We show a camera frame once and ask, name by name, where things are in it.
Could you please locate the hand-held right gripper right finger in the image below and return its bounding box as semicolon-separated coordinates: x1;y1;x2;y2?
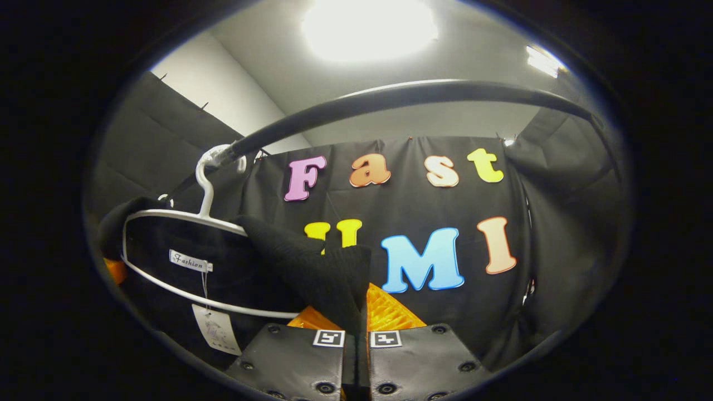
356;282;494;401

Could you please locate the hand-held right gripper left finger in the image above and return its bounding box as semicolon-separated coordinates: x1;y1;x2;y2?
226;305;357;401

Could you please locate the black knit jacket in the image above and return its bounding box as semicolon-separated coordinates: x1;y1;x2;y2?
97;196;373;371

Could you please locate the black metal clothes rack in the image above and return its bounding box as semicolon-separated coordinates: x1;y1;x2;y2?
166;80;624;202

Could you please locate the black backdrop cloth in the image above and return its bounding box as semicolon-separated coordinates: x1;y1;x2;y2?
86;70;630;371

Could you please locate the square ceiling light panel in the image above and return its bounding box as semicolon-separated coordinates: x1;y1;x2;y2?
526;45;563;79

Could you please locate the large ceiling light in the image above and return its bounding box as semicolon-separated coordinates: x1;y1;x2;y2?
304;0;439;62

